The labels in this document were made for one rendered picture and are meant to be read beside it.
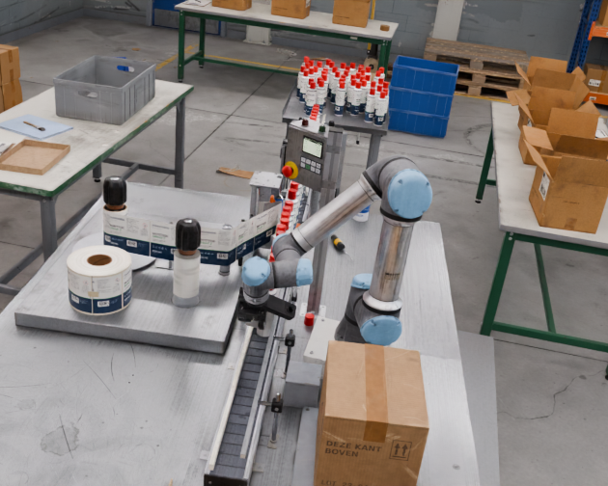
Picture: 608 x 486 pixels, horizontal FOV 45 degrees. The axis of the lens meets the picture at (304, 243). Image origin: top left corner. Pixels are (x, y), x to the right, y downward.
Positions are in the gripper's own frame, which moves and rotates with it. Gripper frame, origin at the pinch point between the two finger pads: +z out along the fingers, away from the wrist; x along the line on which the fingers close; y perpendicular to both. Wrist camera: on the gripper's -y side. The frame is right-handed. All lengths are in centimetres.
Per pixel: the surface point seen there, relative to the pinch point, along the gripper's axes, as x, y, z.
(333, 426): 43, -23, -43
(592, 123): -194, -150, 93
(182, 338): 6.3, 24.5, 4.0
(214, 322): -2.5, 16.5, 7.8
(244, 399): 28.0, 0.8, -9.8
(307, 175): -45.5, -6.7, -19.3
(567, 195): -121, -124, 67
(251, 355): 10.1, 2.2, 0.5
